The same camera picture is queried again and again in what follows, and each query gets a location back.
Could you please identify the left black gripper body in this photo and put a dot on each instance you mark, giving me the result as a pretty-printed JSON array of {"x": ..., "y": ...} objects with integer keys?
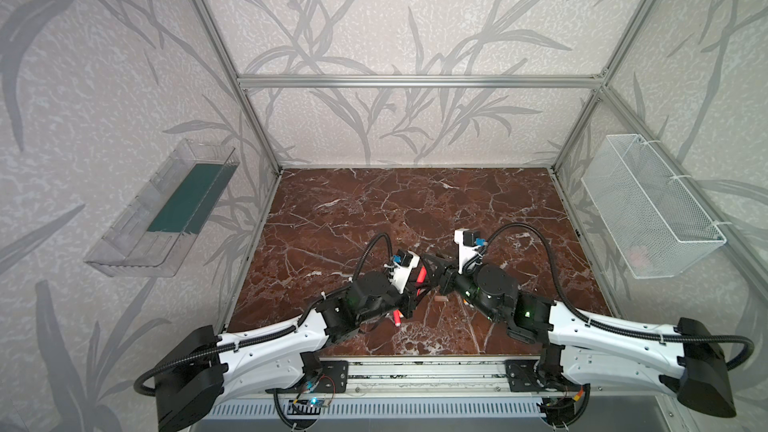
[{"x": 410, "y": 295}]

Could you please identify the white wire mesh basket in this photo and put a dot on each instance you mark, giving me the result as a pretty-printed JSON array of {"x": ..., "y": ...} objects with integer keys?
[{"x": 658, "y": 226}]

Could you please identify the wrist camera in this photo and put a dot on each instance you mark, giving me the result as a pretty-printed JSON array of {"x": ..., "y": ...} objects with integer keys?
[
  {"x": 471, "y": 247},
  {"x": 403, "y": 263}
]

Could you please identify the clear plastic wall bin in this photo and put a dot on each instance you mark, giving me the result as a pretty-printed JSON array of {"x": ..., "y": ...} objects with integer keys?
[{"x": 157, "y": 230}]

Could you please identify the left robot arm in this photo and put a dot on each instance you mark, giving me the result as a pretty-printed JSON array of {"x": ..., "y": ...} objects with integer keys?
[{"x": 206, "y": 369}]

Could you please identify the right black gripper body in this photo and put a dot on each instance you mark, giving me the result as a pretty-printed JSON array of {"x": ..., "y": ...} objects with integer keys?
[{"x": 450, "y": 276}]

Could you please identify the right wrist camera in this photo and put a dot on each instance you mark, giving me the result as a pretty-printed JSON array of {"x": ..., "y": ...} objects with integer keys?
[{"x": 471, "y": 247}]

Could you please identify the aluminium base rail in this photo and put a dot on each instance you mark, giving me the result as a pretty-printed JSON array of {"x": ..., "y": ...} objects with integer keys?
[{"x": 444, "y": 375}]

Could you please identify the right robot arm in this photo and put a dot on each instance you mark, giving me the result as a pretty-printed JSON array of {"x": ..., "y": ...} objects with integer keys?
[{"x": 693, "y": 363}]

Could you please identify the green circuit board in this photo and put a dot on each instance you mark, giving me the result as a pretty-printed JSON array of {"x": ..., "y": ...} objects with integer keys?
[{"x": 313, "y": 406}]

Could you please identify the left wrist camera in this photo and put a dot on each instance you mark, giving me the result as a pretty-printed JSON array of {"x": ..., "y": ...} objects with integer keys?
[{"x": 403, "y": 263}]

